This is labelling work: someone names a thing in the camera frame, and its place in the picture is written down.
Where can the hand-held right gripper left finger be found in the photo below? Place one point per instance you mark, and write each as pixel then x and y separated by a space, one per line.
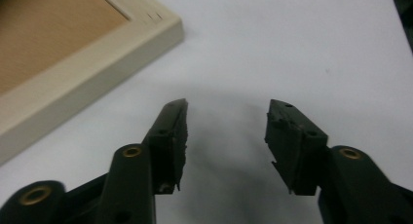
pixel 165 146

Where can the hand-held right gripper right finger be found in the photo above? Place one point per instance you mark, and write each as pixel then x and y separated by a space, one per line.
pixel 292 142

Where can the wooden picture frame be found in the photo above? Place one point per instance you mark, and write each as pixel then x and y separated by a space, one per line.
pixel 61 32

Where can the white table sheet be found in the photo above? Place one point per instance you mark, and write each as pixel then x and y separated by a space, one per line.
pixel 259 39

